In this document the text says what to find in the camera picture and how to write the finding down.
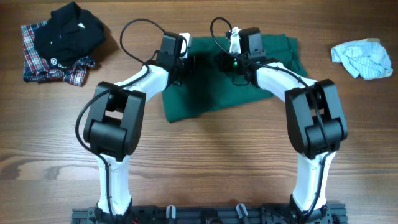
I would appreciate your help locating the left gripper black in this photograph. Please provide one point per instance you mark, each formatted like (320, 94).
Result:
(192, 62)

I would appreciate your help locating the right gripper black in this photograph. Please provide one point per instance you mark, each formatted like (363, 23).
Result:
(223, 56)

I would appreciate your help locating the black polo shirt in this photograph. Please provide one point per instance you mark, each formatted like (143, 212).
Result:
(69, 35)

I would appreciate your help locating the red plaid shirt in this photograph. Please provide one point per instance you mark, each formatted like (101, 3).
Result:
(38, 69)

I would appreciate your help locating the light blue striped cloth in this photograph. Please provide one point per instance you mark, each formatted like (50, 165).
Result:
(365, 58)

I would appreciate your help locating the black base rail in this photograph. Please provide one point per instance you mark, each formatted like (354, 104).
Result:
(265, 213)

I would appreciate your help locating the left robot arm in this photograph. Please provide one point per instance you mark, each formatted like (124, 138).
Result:
(114, 124)

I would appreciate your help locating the dark green shorts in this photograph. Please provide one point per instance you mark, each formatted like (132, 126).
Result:
(209, 89)

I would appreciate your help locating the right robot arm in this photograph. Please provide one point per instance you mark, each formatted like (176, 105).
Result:
(316, 122)

